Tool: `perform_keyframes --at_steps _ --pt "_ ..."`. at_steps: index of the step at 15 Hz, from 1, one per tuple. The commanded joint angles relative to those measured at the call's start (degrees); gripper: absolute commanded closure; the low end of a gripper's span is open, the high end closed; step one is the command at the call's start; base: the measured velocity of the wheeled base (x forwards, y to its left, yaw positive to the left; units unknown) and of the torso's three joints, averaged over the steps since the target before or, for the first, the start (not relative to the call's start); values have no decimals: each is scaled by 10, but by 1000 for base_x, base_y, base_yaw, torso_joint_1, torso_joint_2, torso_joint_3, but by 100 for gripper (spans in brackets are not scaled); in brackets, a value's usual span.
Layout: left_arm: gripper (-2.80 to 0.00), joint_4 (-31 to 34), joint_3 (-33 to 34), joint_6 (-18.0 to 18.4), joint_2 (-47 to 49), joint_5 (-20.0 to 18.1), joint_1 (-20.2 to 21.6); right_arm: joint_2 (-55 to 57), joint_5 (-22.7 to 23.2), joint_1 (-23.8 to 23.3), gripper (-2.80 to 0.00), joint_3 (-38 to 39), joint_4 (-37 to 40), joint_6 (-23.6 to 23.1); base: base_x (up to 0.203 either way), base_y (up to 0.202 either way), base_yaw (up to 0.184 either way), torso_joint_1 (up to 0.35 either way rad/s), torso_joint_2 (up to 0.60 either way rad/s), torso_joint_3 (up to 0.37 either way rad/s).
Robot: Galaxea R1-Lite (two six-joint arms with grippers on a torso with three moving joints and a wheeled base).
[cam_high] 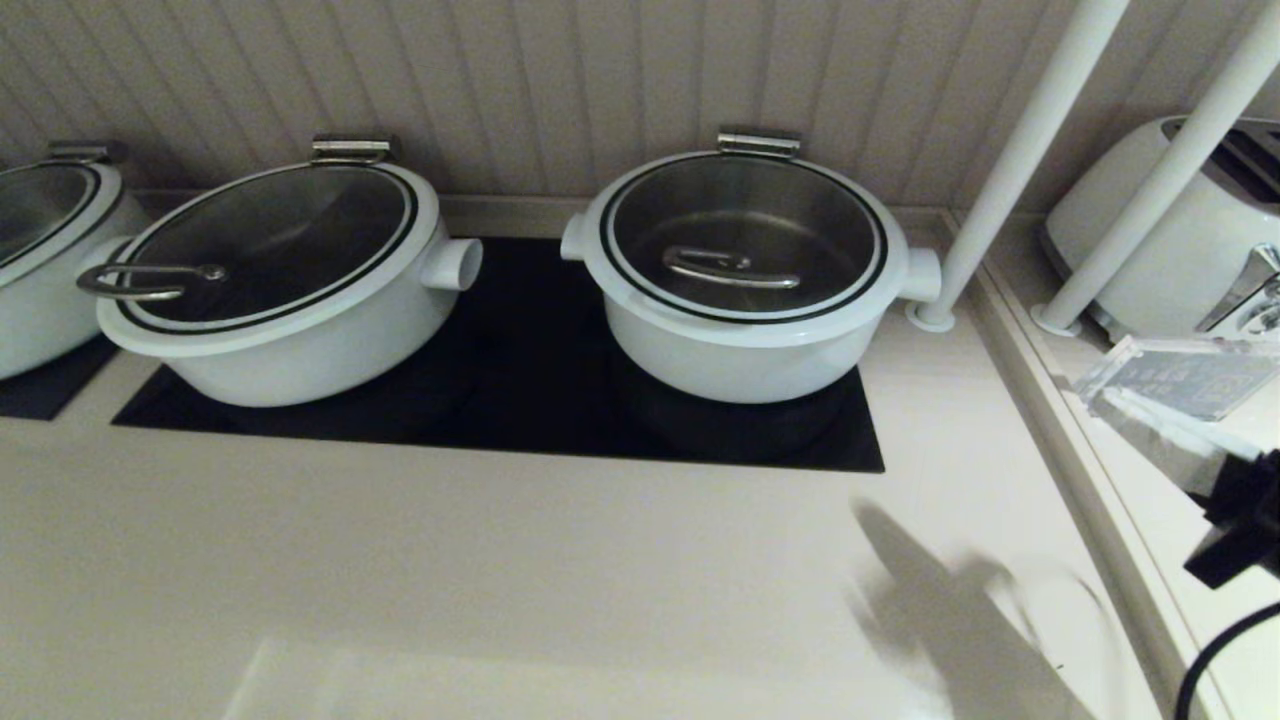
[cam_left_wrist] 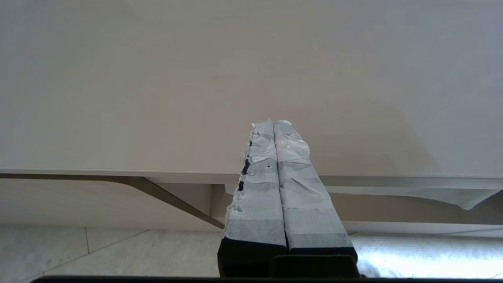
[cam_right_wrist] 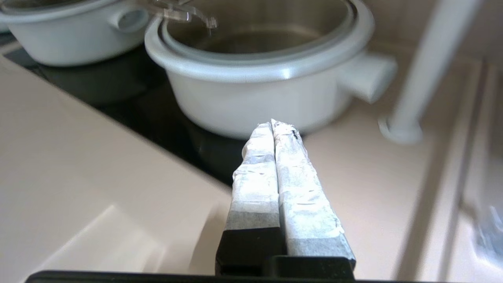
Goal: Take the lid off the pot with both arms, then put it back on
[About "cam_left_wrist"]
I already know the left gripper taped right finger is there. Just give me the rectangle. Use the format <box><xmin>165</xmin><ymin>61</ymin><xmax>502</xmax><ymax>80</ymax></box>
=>
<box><xmin>273</xmin><ymin>120</ymin><xmax>359</xmax><ymax>262</ymax></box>

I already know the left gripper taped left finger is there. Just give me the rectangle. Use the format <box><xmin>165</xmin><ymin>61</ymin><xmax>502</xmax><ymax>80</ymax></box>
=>
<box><xmin>217</xmin><ymin>119</ymin><xmax>287</xmax><ymax>277</ymax></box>

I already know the brown diagonal counter brace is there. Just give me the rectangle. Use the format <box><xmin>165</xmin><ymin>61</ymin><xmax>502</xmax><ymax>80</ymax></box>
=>
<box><xmin>0</xmin><ymin>174</ymin><xmax>225</xmax><ymax>230</ymax></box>

